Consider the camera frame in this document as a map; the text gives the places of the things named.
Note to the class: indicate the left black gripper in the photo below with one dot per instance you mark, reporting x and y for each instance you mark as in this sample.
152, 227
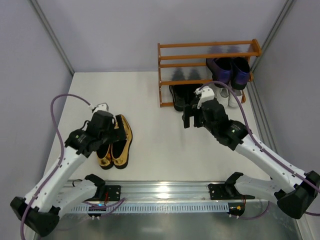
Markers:
116, 132

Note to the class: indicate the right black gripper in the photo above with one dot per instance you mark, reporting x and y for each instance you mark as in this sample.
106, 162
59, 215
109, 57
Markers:
196, 116

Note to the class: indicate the black patent loafer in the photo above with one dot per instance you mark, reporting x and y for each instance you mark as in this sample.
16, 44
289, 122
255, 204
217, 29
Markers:
178, 92
191, 88

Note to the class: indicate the gold loafer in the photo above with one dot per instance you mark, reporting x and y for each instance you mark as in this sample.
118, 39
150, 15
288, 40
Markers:
104, 157
120, 149

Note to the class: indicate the white sneaker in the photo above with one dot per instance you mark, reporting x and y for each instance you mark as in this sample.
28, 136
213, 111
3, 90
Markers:
233, 100
221, 94

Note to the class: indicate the purple loafer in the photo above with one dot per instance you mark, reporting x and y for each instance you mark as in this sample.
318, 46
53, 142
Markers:
221, 69
240, 72

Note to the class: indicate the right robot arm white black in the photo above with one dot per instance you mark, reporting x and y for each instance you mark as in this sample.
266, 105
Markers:
290, 188

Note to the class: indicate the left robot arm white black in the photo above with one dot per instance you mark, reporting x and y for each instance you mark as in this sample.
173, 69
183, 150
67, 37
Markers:
42, 208

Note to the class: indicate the orange wooden shoe shelf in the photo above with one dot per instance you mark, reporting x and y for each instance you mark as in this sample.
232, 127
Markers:
222, 49

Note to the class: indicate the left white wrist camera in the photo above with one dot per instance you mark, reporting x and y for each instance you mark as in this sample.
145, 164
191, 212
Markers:
100, 107

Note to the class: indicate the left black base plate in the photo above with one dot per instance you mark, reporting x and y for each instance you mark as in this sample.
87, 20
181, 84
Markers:
111, 193

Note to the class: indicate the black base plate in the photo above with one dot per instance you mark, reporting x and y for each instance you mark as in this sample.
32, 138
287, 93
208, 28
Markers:
111, 193
223, 191

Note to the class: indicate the right aluminium corner post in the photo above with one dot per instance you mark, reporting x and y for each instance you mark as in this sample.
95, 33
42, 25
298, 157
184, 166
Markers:
283, 14

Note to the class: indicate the aluminium corner post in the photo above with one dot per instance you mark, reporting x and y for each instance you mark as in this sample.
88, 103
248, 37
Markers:
51, 34
283, 14

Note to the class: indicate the aluminium mounting rail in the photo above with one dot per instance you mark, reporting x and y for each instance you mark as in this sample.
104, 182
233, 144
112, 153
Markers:
183, 190

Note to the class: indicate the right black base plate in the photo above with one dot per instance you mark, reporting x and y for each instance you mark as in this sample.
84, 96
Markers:
223, 191

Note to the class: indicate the slotted grey cable duct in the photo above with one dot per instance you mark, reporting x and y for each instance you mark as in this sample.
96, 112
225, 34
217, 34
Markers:
155, 208

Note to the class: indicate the left aluminium corner post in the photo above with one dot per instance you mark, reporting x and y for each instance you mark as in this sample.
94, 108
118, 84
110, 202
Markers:
51, 34

